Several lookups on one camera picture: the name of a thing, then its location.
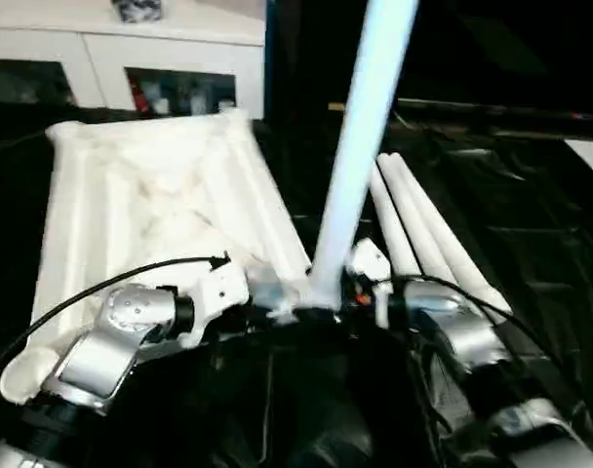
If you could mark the white plastic table top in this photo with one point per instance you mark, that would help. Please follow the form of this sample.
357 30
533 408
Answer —
130 195

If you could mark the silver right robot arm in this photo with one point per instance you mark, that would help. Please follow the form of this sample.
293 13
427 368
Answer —
467 336

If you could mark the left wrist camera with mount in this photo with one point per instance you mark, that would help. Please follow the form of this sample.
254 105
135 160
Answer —
218 292

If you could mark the black glossy mat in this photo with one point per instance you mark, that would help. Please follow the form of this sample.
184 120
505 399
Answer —
521 219

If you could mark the white flat panel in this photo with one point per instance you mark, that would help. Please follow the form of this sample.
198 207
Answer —
591 158

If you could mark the long black bar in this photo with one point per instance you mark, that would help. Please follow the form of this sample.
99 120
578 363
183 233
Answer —
496 111

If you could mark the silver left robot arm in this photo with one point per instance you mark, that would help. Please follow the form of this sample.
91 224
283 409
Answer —
96 356

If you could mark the small tan label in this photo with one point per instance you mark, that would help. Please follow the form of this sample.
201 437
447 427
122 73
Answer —
338 105

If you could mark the white glass-door cabinet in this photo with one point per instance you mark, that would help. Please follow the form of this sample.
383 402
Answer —
155 49

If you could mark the white plastic table leg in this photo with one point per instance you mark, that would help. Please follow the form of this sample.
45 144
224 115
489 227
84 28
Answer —
430 244
369 122
455 244
401 244

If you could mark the small white cup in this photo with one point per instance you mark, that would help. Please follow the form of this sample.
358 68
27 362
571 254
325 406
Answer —
225 105

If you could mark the large dark screen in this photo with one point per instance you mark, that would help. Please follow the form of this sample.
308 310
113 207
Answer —
496 49

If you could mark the dark bag of parts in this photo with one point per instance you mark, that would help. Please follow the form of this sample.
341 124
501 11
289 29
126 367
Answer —
136 10

